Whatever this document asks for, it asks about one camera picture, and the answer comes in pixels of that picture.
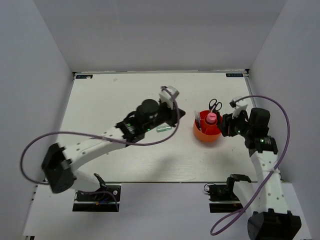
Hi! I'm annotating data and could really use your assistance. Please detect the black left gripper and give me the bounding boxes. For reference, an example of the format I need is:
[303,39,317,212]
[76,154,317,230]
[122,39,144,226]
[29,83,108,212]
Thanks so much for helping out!
[143,99,185,132]

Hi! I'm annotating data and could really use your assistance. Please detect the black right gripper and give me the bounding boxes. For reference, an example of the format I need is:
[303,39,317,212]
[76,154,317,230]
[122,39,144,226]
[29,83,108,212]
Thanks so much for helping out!
[216,107,253,137]

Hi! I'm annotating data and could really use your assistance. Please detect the green transparent plastic case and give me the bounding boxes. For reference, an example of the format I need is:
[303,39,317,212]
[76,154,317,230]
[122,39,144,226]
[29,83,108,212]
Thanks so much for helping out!
[156,125,172,133]

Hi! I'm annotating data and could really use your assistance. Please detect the black handled scissors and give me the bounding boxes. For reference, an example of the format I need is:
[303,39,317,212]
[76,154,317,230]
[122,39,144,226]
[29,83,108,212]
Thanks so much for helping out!
[208,98,223,113]

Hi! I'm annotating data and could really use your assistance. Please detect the blue ink pen refill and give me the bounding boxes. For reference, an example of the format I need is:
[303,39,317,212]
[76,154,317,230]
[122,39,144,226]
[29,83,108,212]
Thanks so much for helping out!
[194,111,201,129]

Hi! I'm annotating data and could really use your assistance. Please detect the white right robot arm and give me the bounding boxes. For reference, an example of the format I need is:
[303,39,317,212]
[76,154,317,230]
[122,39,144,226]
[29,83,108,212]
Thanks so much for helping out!
[218,108,302,240]

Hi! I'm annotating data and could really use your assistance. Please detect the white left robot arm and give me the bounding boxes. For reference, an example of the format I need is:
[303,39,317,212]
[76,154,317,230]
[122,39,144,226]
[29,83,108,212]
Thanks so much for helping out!
[41,99,186,200]

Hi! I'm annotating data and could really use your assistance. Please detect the orange round organizer container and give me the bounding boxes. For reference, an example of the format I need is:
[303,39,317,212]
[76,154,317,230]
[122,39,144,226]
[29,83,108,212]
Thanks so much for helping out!
[193,110,222,143]

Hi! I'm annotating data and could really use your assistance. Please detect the right corner table label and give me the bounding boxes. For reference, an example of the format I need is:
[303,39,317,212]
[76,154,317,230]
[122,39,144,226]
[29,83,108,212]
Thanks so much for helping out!
[225,73,244,78]

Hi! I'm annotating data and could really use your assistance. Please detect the corner table label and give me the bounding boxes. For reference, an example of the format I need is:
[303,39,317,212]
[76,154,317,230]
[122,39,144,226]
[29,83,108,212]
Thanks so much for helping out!
[75,74,93,79]
[225,73,244,78]

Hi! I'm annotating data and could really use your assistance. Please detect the left corner table label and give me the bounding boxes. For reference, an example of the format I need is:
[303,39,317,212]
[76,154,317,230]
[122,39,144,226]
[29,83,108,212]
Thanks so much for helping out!
[75,74,93,79]

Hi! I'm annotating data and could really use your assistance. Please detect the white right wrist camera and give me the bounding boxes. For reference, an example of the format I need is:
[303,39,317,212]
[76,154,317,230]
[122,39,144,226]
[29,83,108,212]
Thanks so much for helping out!
[229,96,248,119]

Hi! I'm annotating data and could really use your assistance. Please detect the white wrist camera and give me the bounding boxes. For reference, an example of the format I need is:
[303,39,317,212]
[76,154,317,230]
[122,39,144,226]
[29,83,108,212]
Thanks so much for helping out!
[229,96,248,119]
[159,86,180,110]

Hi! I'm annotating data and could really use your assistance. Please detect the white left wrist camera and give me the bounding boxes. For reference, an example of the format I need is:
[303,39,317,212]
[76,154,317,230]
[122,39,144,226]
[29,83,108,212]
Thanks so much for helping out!
[159,86,180,110]

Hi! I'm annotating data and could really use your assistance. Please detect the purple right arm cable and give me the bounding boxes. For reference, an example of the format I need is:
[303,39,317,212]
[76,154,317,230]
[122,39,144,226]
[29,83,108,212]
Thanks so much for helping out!
[209,94,291,236]

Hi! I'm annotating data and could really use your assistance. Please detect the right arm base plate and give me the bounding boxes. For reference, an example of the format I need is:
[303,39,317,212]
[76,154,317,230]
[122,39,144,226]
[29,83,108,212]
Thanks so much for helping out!
[203,174,252,213]

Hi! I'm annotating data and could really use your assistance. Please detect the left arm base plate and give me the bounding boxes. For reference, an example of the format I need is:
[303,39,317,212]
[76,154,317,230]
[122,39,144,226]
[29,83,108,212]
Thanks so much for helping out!
[72,184,122,213]

